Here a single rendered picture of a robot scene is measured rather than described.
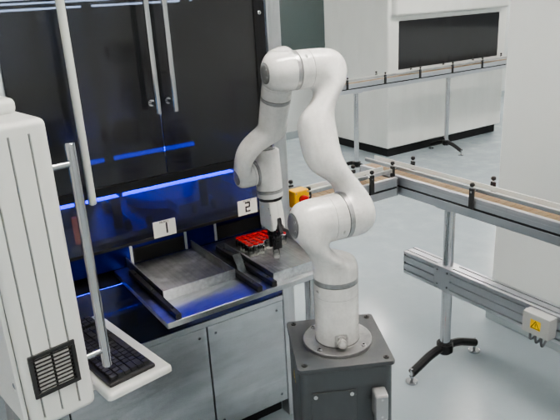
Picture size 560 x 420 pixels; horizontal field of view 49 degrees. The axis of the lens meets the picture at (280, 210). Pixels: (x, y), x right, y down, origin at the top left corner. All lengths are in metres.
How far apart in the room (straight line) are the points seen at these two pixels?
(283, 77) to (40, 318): 0.82
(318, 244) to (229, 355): 1.12
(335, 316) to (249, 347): 0.99
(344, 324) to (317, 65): 0.68
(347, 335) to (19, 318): 0.82
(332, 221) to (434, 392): 1.66
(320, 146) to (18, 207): 0.72
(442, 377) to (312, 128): 1.87
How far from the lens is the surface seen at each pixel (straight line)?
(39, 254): 1.51
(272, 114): 1.80
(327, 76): 1.60
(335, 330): 1.67
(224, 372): 2.58
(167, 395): 2.50
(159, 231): 2.21
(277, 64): 1.56
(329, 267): 1.58
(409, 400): 2.99
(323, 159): 1.55
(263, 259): 2.21
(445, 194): 2.79
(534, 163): 3.24
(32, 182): 1.47
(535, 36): 3.17
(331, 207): 1.54
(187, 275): 2.15
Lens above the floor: 1.77
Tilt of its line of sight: 19 degrees down
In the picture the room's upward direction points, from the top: 3 degrees counter-clockwise
